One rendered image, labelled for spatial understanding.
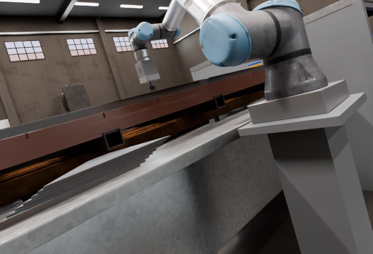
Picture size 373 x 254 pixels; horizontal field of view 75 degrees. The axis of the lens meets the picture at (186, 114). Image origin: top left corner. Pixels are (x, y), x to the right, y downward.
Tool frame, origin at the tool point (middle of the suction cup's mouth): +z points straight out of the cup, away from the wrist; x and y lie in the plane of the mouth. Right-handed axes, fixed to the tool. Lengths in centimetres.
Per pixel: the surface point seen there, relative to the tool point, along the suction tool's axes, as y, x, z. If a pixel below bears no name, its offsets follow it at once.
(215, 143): 30, 61, 22
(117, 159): 52, 53, 17
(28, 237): 71, 59, 22
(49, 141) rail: 60, 40, 10
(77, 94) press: -276, -890, -134
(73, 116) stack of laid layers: 52, 35, 5
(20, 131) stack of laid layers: 65, 35, 5
